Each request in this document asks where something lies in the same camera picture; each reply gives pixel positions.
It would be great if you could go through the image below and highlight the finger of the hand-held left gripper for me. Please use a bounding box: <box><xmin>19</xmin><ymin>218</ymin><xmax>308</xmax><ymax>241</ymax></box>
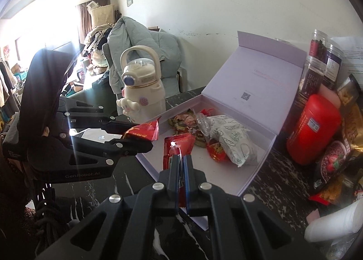
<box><xmin>58</xmin><ymin>100</ymin><xmax>137</xmax><ymax>136</ymax></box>
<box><xmin>48</xmin><ymin>135</ymin><xmax>154</xmax><ymax>167</ymax></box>

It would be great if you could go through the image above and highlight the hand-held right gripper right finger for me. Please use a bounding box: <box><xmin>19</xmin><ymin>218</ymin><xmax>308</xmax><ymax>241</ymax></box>
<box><xmin>183</xmin><ymin>155</ymin><xmax>324</xmax><ymax>260</ymax></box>

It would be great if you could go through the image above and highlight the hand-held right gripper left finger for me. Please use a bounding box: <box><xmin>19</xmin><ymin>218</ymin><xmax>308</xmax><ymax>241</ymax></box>
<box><xmin>37</xmin><ymin>155</ymin><xmax>183</xmax><ymax>260</ymax></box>

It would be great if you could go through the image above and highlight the red gold snack packet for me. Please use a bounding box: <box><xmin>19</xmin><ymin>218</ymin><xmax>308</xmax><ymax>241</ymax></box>
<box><xmin>206</xmin><ymin>141</ymin><xmax>228</xmax><ymax>162</ymax></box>
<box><xmin>122</xmin><ymin>117</ymin><xmax>161</xmax><ymax>141</ymax></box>

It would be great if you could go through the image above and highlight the small red sauce packet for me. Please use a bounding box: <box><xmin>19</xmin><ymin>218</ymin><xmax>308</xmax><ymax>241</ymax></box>
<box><xmin>162</xmin><ymin>134</ymin><xmax>196</xmax><ymax>208</ymax></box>

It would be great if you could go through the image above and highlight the brown snack packet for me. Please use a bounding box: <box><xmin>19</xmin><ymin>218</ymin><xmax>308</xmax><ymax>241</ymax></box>
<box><xmin>168</xmin><ymin>109</ymin><xmax>212</xmax><ymax>148</ymax></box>

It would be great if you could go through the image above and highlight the white pastry packet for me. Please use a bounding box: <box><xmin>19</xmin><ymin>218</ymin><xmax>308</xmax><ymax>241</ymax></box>
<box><xmin>220</xmin><ymin>132</ymin><xmax>258</xmax><ymax>168</ymax></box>
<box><xmin>208</xmin><ymin>115</ymin><xmax>251</xmax><ymax>143</ymax></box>

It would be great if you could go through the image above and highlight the lavender gift box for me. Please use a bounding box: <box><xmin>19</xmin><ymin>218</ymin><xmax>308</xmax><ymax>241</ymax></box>
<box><xmin>135</xmin><ymin>31</ymin><xmax>307</xmax><ymax>231</ymax></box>

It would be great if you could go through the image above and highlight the white smartphone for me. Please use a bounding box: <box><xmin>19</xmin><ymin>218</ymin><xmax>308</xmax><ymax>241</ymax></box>
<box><xmin>81</xmin><ymin>128</ymin><xmax>122</xmax><ymax>144</ymax></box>

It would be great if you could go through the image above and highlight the white cartoon water bottle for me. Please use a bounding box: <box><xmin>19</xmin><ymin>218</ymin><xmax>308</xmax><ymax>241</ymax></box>
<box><xmin>116</xmin><ymin>45</ymin><xmax>166</xmax><ymax>124</ymax></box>

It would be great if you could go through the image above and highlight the dark green chair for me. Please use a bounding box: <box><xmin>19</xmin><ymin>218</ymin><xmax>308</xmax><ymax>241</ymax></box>
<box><xmin>66</xmin><ymin>71</ymin><xmax>120</xmax><ymax>107</ymax></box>

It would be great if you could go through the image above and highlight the pile of clothes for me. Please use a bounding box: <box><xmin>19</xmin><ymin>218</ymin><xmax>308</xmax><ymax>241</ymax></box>
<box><xmin>82</xmin><ymin>23</ymin><xmax>115</xmax><ymax>75</ymax></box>

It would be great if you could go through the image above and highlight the grey-green down jacket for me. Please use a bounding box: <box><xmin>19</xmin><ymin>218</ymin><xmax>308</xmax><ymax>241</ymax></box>
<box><xmin>107</xmin><ymin>16</ymin><xmax>180</xmax><ymax>94</ymax></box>

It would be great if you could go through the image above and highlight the cream pillow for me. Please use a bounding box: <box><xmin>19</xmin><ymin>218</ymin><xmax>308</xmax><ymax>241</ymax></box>
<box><xmin>89</xmin><ymin>5</ymin><xmax>115</xmax><ymax>29</ymax></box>

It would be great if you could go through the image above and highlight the red canister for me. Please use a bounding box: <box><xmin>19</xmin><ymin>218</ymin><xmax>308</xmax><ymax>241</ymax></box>
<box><xmin>286</xmin><ymin>94</ymin><xmax>342</xmax><ymax>165</ymax></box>

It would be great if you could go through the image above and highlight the strawberry print packet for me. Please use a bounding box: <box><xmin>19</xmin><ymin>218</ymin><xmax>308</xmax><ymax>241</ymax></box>
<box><xmin>312</xmin><ymin>140</ymin><xmax>358</xmax><ymax>189</ymax></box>

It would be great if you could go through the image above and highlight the orange red snack bag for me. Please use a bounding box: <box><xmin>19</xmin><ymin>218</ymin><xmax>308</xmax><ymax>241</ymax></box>
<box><xmin>309</xmin><ymin>178</ymin><xmax>363</xmax><ymax>206</ymax></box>

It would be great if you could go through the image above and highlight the white paper roll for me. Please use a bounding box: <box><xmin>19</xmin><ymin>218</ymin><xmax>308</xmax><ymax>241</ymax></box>
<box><xmin>305</xmin><ymin>200</ymin><xmax>363</xmax><ymax>243</ymax></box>

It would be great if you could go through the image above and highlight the pink container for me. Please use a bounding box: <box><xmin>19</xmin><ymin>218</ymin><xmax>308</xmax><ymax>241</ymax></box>
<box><xmin>320</xmin><ymin>84</ymin><xmax>341</xmax><ymax>109</ymax></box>

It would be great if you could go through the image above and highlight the white paper sheet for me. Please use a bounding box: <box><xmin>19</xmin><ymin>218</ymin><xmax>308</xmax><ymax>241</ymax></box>
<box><xmin>329</xmin><ymin>37</ymin><xmax>363</xmax><ymax>75</ymax></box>

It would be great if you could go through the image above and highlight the black braided cord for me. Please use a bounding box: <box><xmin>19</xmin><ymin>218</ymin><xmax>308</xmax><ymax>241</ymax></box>
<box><xmin>35</xmin><ymin>183</ymin><xmax>57</xmax><ymax>249</ymax></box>

